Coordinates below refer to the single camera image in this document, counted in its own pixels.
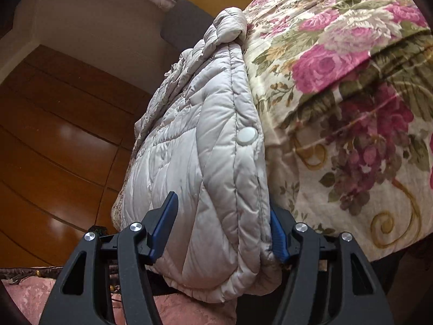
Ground beige quilted down jacket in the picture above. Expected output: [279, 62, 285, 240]
[111, 7, 281, 303]

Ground grey yellow blue headboard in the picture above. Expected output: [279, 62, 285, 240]
[160, 0, 253, 51]

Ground pink bed skirt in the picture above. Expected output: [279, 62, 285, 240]
[1, 275, 238, 325]

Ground floral bed quilt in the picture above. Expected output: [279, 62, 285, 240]
[244, 0, 432, 261]

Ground brown wooden wardrobe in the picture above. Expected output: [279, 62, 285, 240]
[1, 45, 150, 268]

